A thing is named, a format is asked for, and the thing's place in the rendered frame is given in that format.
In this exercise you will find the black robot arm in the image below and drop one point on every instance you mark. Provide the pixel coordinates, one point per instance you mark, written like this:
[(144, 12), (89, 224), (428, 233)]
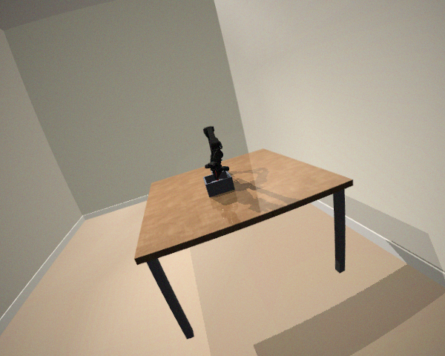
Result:
[(215, 146)]

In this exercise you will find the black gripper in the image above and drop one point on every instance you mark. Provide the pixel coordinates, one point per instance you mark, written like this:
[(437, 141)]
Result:
[(218, 169)]

